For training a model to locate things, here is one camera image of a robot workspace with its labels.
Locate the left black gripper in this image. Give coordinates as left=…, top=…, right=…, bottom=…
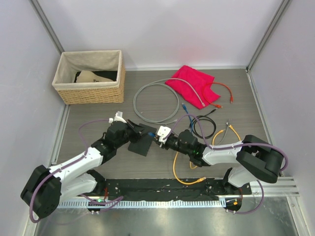
left=115, top=119, right=151, bottom=148

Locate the blue ethernet cable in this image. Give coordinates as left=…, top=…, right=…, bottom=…
left=147, top=103, right=197, bottom=137

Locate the black network switch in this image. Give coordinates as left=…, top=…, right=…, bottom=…
left=128, top=123, right=157, bottom=157

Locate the orange red ethernet cable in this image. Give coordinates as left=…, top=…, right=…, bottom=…
left=201, top=82, right=234, bottom=109

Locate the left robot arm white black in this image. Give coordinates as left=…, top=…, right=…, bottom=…
left=20, top=119, right=147, bottom=223

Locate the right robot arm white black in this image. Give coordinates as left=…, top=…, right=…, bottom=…
left=157, top=127, right=287, bottom=194

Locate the pink folded cloth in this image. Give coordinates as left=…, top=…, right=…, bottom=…
left=165, top=65, right=221, bottom=109

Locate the wicker basket with liner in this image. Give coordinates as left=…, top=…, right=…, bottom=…
left=52, top=50, right=126, bottom=105

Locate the beige cloth in basket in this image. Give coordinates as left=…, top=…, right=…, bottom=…
left=74, top=70, right=117, bottom=83

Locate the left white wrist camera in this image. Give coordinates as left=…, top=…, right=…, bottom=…
left=108, top=111, right=127, bottom=123

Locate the black ethernet cable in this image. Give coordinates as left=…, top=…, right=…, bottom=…
left=193, top=108, right=219, bottom=139

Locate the grey ethernet cable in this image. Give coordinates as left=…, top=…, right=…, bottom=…
left=132, top=78, right=206, bottom=125

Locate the white slotted cable duct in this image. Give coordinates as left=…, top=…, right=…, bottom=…
left=58, top=199, right=226, bottom=209

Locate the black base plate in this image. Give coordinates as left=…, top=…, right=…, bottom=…
left=84, top=178, right=252, bottom=202

